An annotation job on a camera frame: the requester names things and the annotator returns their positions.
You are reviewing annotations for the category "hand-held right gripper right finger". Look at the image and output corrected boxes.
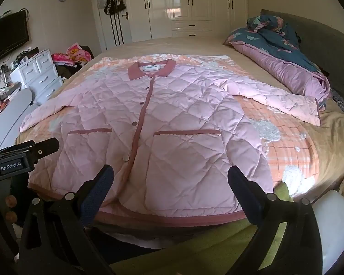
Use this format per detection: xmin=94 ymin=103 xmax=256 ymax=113
xmin=227 ymin=165 xmax=323 ymax=275

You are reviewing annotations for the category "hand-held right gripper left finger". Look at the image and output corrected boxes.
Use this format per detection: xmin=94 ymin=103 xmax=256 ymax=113
xmin=19 ymin=165 xmax=117 ymax=275

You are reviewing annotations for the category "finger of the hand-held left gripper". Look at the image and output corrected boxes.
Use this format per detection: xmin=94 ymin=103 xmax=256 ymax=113
xmin=29 ymin=138 xmax=60 ymax=158

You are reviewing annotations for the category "pink quilted jacket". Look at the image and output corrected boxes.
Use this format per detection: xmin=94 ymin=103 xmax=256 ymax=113
xmin=19 ymin=58 xmax=322 ymax=225

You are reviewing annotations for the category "dark clothes pile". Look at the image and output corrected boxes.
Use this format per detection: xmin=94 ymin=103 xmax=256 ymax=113
xmin=57 ymin=46 xmax=95 ymax=80

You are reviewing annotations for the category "pink clothes pile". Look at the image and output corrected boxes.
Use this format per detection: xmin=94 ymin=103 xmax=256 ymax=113
xmin=52 ymin=42 xmax=92 ymax=66

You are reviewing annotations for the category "person's left hand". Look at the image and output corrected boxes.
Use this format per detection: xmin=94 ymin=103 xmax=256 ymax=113
xmin=5 ymin=195 xmax=16 ymax=222

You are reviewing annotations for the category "white chair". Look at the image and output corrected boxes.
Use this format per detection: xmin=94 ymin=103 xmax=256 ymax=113
xmin=0 ymin=88 xmax=33 ymax=153

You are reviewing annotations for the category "orange plaid printed blanket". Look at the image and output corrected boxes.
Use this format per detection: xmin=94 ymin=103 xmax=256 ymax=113
xmin=27 ymin=54 xmax=319 ymax=207

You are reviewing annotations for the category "cluttered white desk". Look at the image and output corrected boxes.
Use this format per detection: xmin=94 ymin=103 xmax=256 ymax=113
xmin=0 ymin=63 xmax=22 ymax=127

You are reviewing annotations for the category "white drawer chest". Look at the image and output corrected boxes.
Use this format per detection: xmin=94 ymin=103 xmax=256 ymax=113
xmin=10 ymin=49 xmax=64 ymax=105

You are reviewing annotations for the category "person's green clothing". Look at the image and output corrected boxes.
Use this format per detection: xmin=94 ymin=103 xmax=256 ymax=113
xmin=109 ymin=183 xmax=293 ymax=275

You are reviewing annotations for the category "white plastic stool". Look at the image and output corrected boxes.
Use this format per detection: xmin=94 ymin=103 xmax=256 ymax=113
xmin=312 ymin=190 xmax=344 ymax=275

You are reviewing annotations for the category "white door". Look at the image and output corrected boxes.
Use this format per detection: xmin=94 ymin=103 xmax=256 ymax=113
xmin=92 ymin=0 xmax=132 ymax=50

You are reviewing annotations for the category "teal floral quilt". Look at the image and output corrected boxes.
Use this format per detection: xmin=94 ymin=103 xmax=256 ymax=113
xmin=224 ymin=14 xmax=331 ymax=111

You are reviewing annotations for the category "black hanging bag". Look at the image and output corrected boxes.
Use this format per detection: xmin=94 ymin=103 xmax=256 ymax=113
xmin=104 ymin=0 xmax=118 ymax=16

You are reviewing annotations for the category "beige bed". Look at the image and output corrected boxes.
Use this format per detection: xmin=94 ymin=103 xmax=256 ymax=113
xmin=16 ymin=36 xmax=344 ymax=207

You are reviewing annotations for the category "grey-green headboard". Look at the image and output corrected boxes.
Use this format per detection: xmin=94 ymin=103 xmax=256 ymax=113
xmin=259 ymin=9 xmax=344 ymax=104

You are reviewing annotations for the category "white glossy wardrobe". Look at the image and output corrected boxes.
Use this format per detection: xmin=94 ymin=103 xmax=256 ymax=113
xmin=123 ymin=0 xmax=248 ymax=42

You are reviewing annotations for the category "black wall television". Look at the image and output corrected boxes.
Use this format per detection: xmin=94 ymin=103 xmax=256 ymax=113
xmin=0 ymin=11 xmax=29 ymax=67

